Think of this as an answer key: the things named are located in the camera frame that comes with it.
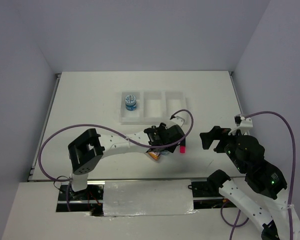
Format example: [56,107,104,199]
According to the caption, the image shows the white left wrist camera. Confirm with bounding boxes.
[168,115,185,128]

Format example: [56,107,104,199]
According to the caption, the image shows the pink highlighter with black cap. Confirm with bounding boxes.
[179,140,186,154]

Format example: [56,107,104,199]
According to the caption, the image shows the silver metal table rail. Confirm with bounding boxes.
[27,176,241,183]

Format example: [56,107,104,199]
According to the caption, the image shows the clear three-compartment plastic organizer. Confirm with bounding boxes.
[116,90,187,125]

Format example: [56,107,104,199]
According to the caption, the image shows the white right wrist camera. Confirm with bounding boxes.
[228,114,253,136]

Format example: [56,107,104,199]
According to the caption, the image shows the blue cleaning gel jar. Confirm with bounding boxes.
[124,94,137,111]
[160,150,170,156]

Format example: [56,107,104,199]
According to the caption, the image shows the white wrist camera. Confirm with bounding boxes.
[228,114,253,136]
[168,115,185,128]

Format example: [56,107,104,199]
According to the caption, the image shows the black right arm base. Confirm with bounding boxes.
[187,181,229,210]

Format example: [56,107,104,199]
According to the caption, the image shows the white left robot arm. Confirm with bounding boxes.
[68,123,185,200]

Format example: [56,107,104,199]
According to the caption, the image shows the white foil-covered front panel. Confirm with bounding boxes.
[102,179,196,217]

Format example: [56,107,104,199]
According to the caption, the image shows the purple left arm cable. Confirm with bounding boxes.
[37,108,194,213]

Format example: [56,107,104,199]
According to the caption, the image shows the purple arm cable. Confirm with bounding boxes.
[219,110,297,240]
[37,108,194,213]

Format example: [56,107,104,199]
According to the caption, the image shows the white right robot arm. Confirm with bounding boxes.
[199,126,300,240]

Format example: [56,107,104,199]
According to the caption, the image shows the pink tube of coloured pens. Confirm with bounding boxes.
[145,151,162,163]

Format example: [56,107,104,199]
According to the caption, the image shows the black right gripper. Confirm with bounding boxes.
[198,123,246,172]

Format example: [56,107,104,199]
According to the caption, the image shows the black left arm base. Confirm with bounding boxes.
[53,181,105,217]

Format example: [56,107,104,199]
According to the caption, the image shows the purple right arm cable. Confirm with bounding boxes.
[219,110,297,240]

